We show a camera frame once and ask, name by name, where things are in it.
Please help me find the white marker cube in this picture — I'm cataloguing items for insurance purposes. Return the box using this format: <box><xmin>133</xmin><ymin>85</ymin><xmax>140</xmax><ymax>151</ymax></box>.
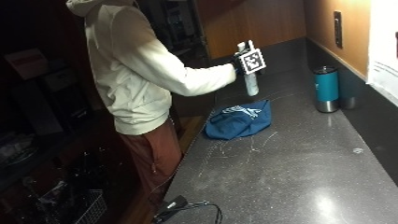
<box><xmin>238</xmin><ymin>39</ymin><xmax>268</xmax><ymax>76</ymax></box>

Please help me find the black power adapter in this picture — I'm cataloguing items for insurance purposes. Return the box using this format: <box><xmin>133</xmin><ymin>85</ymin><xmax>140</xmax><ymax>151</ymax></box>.
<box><xmin>160</xmin><ymin>194</ymin><xmax>189</xmax><ymax>213</ymax></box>

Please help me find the white paper sheet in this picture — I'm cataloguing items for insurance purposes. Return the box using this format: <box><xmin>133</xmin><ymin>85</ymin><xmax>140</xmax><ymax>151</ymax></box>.
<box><xmin>366</xmin><ymin>0</ymin><xmax>398</xmax><ymax>108</ymax></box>

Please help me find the the person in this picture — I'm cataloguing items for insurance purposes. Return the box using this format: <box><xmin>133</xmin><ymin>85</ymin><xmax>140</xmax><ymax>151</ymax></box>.
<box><xmin>65</xmin><ymin>0</ymin><xmax>268</xmax><ymax>216</ymax></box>

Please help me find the white wire basket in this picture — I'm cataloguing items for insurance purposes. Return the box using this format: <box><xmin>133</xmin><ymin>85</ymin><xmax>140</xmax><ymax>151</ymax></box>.
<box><xmin>39</xmin><ymin>189</ymin><xmax>108</xmax><ymax>224</ymax></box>

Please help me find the blue cloth bag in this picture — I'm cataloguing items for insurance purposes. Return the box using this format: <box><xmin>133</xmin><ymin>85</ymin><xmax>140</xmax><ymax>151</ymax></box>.
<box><xmin>202</xmin><ymin>99</ymin><xmax>274</xmax><ymax>141</ymax></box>

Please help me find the black wall outlet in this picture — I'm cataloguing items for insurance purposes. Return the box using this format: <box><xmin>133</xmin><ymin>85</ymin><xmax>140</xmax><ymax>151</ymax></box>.
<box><xmin>333</xmin><ymin>10</ymin><xmax>345</xmax><ymax>49</ymax></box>

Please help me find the teal steel tumbler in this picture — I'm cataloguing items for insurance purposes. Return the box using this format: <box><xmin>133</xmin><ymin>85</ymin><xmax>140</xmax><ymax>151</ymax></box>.
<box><xmin>313</xmin><ymin>65</ymin><xmax>341</xmax><ymax>114</ymax></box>

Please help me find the black cable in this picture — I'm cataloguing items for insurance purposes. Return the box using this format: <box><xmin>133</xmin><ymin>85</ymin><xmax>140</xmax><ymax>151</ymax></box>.
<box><xmin>150</xmin><ymin>200</ymin><xmax>224</xmax><ymax>224</ymax></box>

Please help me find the white spray bottle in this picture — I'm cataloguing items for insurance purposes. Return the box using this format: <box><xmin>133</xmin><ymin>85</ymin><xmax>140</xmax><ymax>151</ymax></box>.
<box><xmin>237</xmin><ymin>41</ymin><xmax>261</xmax><ymax>97</ymax></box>

